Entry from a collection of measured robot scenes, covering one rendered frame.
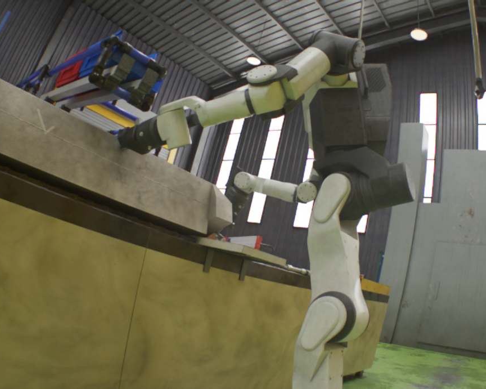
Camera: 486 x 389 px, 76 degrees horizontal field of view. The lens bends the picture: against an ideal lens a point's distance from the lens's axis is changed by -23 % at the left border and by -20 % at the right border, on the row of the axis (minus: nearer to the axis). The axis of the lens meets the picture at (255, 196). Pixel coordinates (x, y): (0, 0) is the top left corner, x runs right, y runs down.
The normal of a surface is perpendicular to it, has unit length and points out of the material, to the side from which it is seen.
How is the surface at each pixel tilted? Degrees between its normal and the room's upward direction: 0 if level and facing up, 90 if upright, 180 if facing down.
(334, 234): 113
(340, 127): 94
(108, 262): 90
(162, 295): 90
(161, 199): 80
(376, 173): 90
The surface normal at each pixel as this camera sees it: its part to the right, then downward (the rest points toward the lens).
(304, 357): -0.71, 0.11
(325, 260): -0.59, -0.30
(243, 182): -0.24, -0.06
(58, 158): 0.80, -0.12
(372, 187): -0.54, 0.08
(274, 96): 0.68, 0.35
